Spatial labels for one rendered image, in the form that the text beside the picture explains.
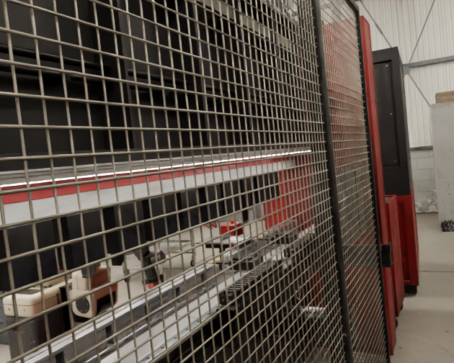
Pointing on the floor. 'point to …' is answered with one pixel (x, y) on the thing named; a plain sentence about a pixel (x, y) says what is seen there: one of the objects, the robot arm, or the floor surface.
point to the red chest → (395, 252)
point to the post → (331, 179)
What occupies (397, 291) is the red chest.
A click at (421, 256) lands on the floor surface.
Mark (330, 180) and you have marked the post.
